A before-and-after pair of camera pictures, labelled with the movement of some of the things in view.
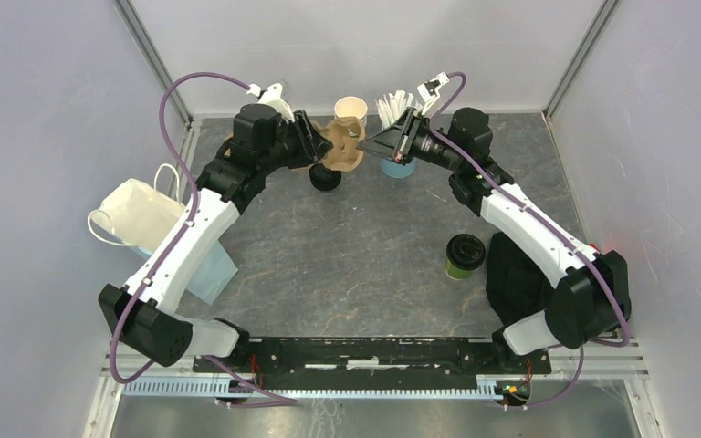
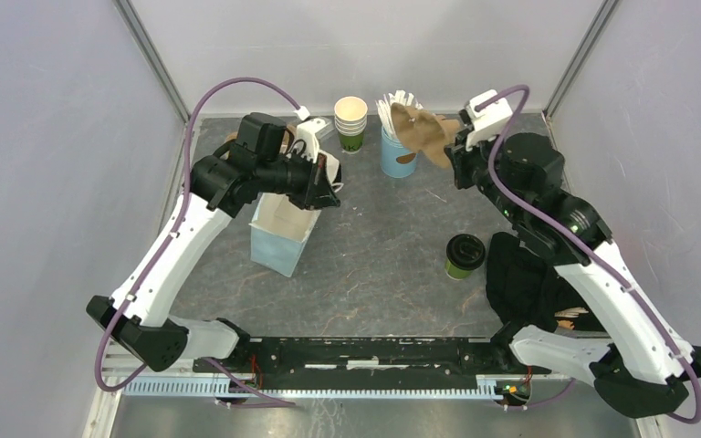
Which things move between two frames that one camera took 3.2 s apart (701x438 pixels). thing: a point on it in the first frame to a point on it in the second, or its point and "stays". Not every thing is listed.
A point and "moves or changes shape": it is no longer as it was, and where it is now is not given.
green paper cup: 455,273 stays
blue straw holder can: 396,170 stays
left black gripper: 313,146 to 318,192
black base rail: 373,363 stays
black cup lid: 465,251 stays
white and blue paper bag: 141,215 to 278,233
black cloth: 516,289 stays
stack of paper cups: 350,106 stays
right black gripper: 396,141 to 461,157
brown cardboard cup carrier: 344,132 moves or changes shape
